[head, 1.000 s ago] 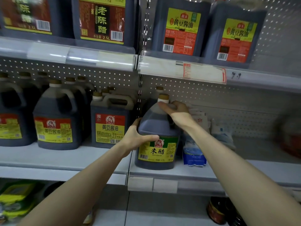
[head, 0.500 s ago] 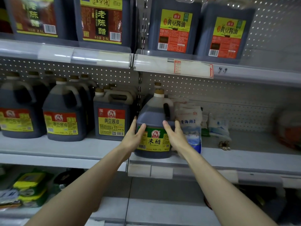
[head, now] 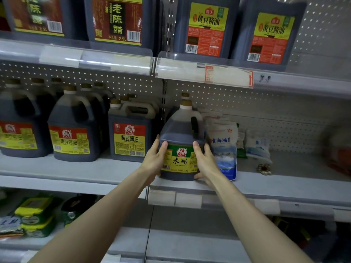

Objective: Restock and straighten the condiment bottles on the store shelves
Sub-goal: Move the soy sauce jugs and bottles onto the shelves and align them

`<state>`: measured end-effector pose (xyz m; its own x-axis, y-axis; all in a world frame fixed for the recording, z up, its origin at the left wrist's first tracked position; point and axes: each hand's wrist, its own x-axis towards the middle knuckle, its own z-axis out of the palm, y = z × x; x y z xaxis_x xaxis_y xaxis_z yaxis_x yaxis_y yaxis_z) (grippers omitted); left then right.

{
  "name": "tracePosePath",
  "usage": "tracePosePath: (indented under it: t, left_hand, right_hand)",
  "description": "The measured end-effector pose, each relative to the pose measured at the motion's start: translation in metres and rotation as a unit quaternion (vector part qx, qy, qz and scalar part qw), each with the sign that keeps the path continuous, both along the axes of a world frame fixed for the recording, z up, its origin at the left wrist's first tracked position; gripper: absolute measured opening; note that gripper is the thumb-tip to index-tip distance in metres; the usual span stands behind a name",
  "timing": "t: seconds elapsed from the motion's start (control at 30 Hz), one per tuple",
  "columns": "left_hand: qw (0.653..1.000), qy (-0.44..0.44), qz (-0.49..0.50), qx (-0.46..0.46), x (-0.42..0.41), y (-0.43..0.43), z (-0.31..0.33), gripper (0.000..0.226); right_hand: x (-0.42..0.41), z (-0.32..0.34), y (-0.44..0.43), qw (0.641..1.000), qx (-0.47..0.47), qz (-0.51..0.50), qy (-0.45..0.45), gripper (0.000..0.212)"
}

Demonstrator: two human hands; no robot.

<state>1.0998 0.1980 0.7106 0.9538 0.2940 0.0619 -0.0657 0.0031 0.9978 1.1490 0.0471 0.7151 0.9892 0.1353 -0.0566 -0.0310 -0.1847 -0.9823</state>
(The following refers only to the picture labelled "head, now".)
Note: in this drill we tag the person's left hand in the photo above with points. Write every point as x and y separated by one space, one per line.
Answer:
153 159

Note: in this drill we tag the person's right hand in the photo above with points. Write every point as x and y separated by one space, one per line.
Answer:
207 164

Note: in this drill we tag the white metal store shelving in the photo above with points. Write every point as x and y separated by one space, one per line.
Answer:
285 178

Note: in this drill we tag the person's left forearm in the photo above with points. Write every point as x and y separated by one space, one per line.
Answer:
93 227

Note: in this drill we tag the person's right forearm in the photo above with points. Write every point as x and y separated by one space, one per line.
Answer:
258 230

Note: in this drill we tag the blue white packages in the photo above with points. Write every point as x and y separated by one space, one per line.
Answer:
227 153

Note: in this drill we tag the small green bottle yellow label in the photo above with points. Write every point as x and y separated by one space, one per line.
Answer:
74 208

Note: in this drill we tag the green packet white blue label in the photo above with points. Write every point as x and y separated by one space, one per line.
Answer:
10 224

